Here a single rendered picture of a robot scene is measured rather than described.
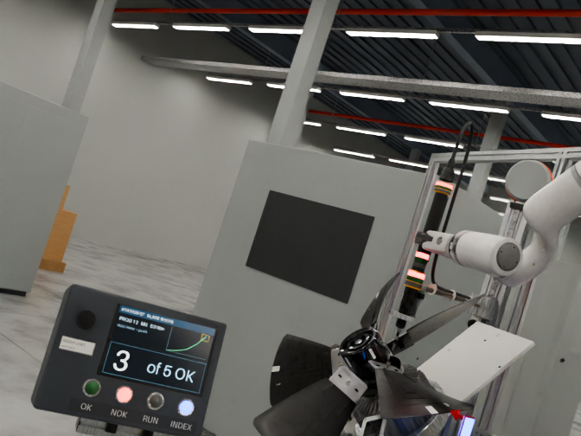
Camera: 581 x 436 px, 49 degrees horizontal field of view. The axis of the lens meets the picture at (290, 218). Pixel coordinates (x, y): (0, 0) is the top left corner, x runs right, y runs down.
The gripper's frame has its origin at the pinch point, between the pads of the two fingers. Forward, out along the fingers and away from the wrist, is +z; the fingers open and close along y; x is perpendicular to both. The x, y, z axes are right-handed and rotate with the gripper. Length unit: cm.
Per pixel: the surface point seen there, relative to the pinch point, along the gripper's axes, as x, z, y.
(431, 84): 290, 732, 388
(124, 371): -38, -43, -72
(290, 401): -50, 7, -20
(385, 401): -38.7, -18.4, -9.6
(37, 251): -106, 584, -85
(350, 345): -32.7, 9.9, -6.7
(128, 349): -35, -42, -72
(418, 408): -37.4, -23.1, -4.1
